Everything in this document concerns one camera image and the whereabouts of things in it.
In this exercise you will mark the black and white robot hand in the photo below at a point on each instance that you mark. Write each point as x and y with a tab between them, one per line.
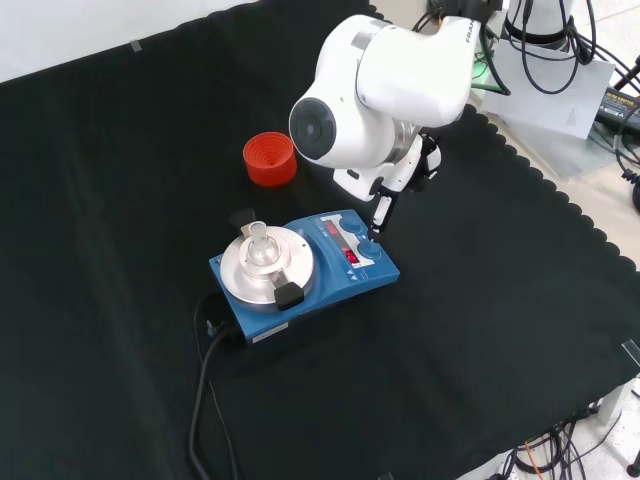
405	170

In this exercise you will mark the heater with blue base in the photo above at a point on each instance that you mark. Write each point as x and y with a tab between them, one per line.
325	300

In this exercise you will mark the white paper sheet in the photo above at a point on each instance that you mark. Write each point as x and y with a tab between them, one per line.
550	100

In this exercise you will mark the clear round-bottom glass flask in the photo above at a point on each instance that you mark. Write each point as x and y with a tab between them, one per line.
260	255

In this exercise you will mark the black cloth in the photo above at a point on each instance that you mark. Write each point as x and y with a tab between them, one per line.
450	350

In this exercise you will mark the black power adapter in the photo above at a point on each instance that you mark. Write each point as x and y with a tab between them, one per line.
617	112

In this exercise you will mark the grey tape piece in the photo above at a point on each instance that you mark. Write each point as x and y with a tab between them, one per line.
136	46

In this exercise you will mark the grey base plate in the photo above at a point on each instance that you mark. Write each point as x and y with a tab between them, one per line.
565	155

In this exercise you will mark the grey metal bench post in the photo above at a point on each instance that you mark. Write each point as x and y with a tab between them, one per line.
617	405

